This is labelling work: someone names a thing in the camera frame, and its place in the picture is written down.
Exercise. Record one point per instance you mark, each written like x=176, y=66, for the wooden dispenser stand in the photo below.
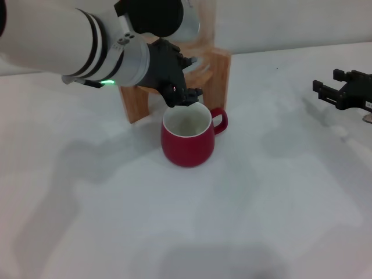
x=219, y=81

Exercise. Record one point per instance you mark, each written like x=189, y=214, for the red cup white inside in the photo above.
x=189, y=148

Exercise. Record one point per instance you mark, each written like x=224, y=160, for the glass water dispenser jar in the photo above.
x=207, y=26

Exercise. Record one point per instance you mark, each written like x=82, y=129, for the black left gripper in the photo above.
x=162, y=69

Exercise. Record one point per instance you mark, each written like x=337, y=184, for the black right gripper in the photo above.
x=357, y=93

